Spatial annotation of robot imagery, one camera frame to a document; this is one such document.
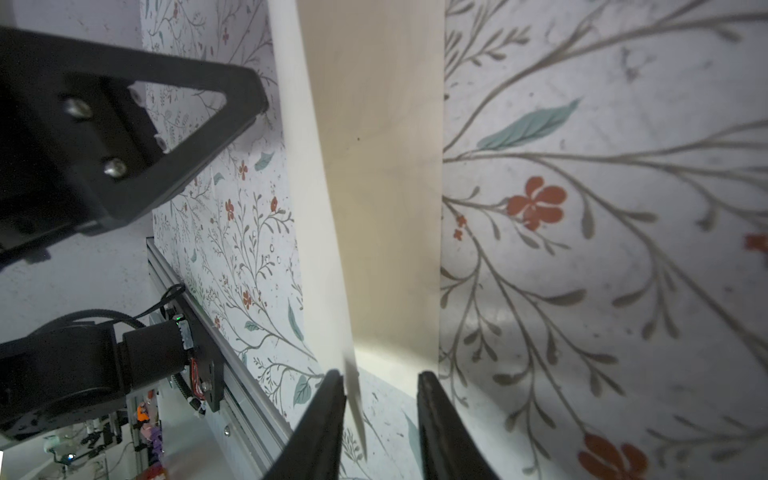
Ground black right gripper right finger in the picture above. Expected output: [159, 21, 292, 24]
[417, 371, 498, 479]

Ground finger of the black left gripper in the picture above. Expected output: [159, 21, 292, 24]
[1, 27, 268, 229]

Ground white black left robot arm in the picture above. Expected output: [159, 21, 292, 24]
[1, 27, 269, 445]

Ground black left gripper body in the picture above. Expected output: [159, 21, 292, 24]
[1, 83, 114, 267]

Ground cream square paper sheet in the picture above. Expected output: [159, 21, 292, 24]
[269, 1, 445, 440]

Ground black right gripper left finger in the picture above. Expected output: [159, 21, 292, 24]
[263, 370, 347, 480]

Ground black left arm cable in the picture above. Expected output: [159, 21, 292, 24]
[29, 283, 187, 337]

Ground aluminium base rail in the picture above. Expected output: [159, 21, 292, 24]
[145, 237, 295, 480]

